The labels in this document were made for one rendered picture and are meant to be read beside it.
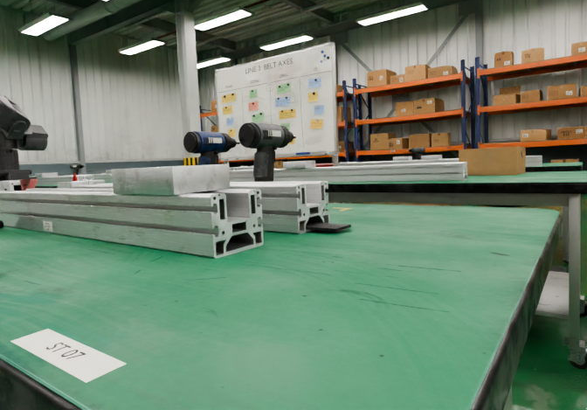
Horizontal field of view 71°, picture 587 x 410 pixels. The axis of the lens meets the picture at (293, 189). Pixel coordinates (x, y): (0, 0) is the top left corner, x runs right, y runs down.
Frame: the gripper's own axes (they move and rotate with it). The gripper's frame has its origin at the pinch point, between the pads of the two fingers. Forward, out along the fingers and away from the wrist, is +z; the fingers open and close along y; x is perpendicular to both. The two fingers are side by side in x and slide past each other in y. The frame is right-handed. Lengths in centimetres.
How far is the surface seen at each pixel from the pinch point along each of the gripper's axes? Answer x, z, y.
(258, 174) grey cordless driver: -62, -5, 31
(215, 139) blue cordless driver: -40, -15, 37
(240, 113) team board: 180, -63, 276
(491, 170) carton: -78, 1, 202
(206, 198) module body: -84, -4, -5
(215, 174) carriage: -78, -7, 3
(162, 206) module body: -73, -2, -4
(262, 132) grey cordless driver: -64, -15, 30
